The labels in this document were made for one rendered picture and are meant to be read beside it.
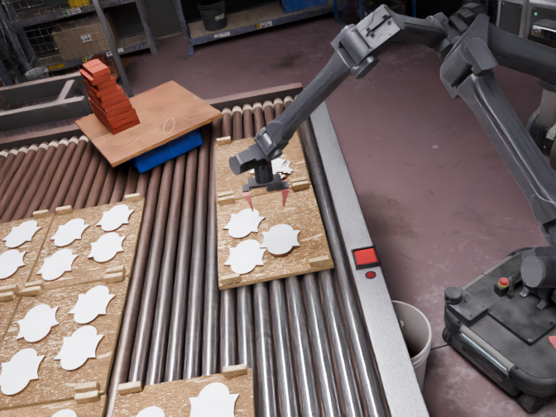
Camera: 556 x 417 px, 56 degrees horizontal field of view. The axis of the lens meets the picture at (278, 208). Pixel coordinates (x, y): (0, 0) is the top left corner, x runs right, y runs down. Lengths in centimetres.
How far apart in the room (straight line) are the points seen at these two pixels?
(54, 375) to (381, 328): 88
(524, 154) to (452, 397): 150
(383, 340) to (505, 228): 181
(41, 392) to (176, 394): 37
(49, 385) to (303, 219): 89
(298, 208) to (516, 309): 105
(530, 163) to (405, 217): 211
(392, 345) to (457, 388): 105
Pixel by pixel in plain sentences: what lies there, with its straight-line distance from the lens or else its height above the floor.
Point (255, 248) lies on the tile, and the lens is 164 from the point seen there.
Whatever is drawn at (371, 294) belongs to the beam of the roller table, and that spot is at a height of 92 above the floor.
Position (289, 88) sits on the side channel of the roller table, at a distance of 252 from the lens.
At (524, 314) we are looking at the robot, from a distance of 235.
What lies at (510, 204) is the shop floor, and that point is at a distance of 326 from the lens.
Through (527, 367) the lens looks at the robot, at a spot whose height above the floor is 24.
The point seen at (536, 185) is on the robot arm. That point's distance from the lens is 106.
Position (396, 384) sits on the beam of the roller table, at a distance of 133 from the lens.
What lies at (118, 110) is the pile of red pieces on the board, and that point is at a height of 113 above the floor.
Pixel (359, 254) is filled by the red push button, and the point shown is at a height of 93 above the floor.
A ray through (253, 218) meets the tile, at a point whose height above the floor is 94.
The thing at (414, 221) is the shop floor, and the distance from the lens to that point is 310.
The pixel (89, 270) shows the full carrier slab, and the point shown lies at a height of 94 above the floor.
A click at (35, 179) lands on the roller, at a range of 249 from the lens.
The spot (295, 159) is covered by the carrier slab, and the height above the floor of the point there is 94.
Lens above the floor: 205
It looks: 38 degrees down
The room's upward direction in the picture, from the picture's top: 12 degrees counter-clockwise
